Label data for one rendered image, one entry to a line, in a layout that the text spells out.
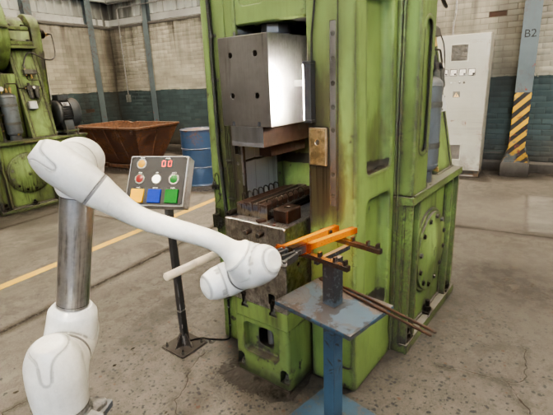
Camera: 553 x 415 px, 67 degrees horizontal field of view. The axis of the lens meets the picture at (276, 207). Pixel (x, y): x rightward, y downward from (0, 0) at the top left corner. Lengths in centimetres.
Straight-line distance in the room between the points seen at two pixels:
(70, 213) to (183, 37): 901
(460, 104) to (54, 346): 647
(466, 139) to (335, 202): 529
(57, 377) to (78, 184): 55
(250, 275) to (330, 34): 113
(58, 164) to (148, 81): 990
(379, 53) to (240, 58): 66
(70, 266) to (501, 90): 700
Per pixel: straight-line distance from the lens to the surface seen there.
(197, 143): 671
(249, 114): 200
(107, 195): 122
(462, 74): 707
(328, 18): 192
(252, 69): 198
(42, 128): 679
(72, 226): 142
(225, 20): 229
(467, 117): 709
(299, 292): 190
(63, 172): 121
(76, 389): 145
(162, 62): 1070
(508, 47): 767
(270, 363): 238
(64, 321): 153
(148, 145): 863
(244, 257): 116
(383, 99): 220
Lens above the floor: 157
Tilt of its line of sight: 17 degrees down
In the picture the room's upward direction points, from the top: 2 degrees counter-clockwise
